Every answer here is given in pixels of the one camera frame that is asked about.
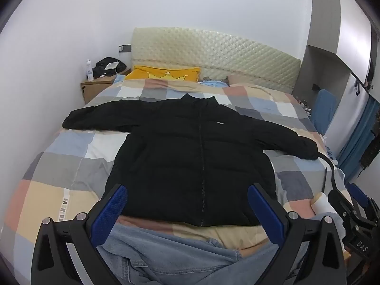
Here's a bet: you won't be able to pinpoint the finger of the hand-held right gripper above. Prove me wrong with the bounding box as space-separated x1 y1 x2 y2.
370 196 380 222
349 183 370 210

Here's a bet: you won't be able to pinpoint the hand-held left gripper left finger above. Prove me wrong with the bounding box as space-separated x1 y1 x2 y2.
31 183 128 285

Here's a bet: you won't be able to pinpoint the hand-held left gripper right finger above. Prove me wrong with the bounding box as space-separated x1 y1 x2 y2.
247 183 348 285

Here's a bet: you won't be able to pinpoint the black puffer jacket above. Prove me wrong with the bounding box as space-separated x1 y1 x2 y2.
62 93 319 228

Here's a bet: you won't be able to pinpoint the white rolled cloth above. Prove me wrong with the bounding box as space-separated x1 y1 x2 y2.
314 194 334 215

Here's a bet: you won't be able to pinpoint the dark patterned hanging cloth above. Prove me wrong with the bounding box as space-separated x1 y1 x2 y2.
359 131 380 170

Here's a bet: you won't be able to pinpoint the blue hanging garment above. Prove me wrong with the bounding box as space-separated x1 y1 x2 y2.
337 98 380 181

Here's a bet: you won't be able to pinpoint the checkered patchwork duvet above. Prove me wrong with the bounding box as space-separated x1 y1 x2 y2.
0 77 346 285

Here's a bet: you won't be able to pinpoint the light blue denim jeans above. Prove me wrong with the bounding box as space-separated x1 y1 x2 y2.
96 223 312 285

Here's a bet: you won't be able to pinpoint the blue cushion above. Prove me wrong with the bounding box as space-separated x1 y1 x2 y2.
311 89 338 138

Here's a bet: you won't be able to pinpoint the wooden nightstand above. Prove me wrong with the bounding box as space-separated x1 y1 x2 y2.
80 68 131 105

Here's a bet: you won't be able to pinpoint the light blue pillow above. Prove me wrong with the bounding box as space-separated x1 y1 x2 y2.
199 80 229 88

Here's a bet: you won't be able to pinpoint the yellow pillow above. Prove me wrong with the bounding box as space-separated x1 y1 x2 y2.
124 65 201 83

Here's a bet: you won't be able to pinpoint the black bag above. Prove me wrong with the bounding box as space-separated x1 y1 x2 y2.
92 57 128 79

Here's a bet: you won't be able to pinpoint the grey wardrobe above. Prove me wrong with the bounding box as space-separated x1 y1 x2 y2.
292 0 380 181

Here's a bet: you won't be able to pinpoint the cream quilted headboard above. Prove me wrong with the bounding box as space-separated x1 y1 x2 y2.
131 27 301 95

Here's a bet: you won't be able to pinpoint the black cable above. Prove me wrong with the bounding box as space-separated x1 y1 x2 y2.
317 154 339 191

